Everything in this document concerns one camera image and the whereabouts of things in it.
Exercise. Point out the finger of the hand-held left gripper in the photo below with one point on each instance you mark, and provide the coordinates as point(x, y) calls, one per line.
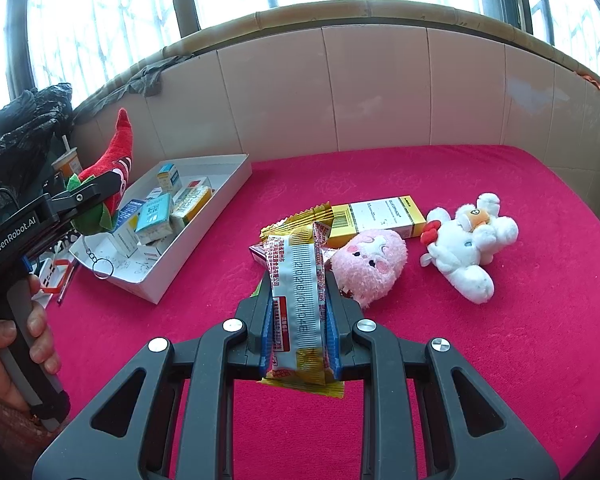
point(85, 192)

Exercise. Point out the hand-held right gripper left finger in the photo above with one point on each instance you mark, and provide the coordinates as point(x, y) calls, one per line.
point(265, 332)

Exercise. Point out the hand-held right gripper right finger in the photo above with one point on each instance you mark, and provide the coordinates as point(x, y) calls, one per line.
point(332, 345)

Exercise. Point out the blue and white medicine box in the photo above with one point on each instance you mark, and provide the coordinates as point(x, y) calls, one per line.
point(127, 210)

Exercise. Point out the yellow snack packet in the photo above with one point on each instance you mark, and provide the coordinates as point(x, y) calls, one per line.
point(305, 217)
point(297, 300)

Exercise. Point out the red chili plush toy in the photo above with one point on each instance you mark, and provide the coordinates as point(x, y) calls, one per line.
point(117, 155)

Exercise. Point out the teal tissue pack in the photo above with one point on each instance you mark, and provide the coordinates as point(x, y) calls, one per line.
point(154, 217)

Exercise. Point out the red and white snack packet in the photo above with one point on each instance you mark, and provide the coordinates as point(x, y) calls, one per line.
point(256, 255)

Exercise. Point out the small teal and white box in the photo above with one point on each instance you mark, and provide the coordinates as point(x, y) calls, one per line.
point(169, 175)

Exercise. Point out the pink plush toy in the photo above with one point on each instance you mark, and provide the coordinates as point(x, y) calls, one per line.
point(375, 260)

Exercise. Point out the white cardboard tray box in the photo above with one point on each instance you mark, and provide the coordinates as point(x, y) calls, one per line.
point(145, 270)

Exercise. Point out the yellow tissue pack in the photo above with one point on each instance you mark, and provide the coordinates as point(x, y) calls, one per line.
point(192, 205)

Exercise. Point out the yellow and white medicine box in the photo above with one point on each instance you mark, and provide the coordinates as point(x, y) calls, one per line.
point(375, 217)

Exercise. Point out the white plush toy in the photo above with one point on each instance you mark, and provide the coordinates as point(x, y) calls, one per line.
point(470, 245)

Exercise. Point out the person's left forearm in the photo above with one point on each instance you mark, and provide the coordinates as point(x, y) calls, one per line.
point(0, 425)

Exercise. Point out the orange cup with straw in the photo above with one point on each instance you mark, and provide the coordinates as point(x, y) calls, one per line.
point(70, 160)

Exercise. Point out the polka dot pouch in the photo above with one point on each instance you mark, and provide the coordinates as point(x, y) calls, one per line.
point(60, 246)

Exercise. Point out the white power strip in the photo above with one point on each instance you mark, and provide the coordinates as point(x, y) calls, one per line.
point(47, 272)

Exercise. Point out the black plastic bag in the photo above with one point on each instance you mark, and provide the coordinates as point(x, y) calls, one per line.
point(30, 110)

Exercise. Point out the grey cloth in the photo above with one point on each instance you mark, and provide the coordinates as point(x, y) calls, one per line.
point(147, 80)

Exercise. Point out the magenta towel blanket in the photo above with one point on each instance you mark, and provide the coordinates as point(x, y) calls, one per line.
point(480, 320)

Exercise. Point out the window with metal grille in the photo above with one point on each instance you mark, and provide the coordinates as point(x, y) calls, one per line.
point(105, 20)

